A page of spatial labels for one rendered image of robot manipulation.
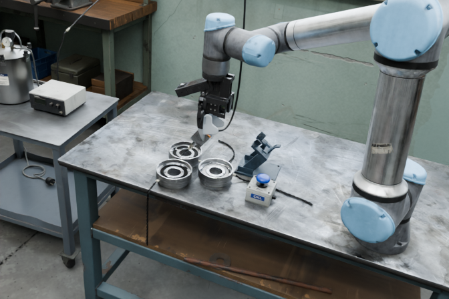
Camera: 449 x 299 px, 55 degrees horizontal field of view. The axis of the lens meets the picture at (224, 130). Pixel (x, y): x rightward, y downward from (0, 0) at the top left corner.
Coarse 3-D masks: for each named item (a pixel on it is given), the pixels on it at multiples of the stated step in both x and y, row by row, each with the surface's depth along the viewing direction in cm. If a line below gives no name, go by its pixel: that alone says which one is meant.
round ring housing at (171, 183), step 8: (168, 160) 130; (176, 160) 130; (160, 168) 128; (168, 168) 128; (176, 168) 128; (160, 176) 123; (168, 176) 124; (176, 176) 125; (160, 184) 125; (168, 184) 123; (176, 184) 123; (184, 184) 124
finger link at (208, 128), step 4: (204, 116) 121; (208, 116) 120; (204, 120) 121; (208, 120) 121; (204, 124) 122; (208, 124) 121; (212, 124) 121; (204, 128) 122; (208, 128) 122; (212, 128) 122; (216, 128) 121; (200, 132) 123; (204, 132) 123; (208, 132) 123; (212, 132) 122; (216, 132) 122; (200, 136) 124; (204, 136) 125
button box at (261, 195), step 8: (256, 176) 126; (256, 184) 122; (264, 184) 122; (272, 184) 123; (248, 192) 121; (256, 192) 120; (264, 192) 120; (272, 192) 121; (248, 200) 122; (256, 200) 121; (264, 200) 120
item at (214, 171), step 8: (208, 160) 132; (216, 160) 133; (224, 160) 132; (200, 168) 129; (208, 168) 130; (216, 168) 131; (232, 168) 129; (200, 176) 127; (208, 176) 124; (216, 176) 127; (232, 176) 128; (208, 184) 126; (216, 184) 125; (224, 184) 127
